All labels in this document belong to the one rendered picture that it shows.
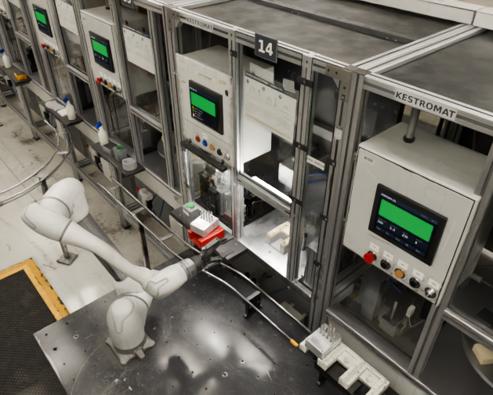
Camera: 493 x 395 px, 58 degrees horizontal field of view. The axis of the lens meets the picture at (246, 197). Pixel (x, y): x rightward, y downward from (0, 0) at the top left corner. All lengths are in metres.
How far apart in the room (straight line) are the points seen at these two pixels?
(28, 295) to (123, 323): 1.68
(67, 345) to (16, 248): 1.88
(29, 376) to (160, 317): 1.12
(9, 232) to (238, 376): 2.78
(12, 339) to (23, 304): 0.30
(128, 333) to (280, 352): 0.72
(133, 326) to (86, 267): 1.69
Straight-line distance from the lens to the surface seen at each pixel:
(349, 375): 2.02
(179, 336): 2.35
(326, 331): 2.05
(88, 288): 3.65
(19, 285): 3.85
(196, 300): 2.49
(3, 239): 4.36
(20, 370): 3.33
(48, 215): 1.94
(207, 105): 2.15
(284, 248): 2.36
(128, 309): 2.15
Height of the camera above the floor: 2.56
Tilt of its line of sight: 36 degrees down
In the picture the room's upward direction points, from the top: straight up
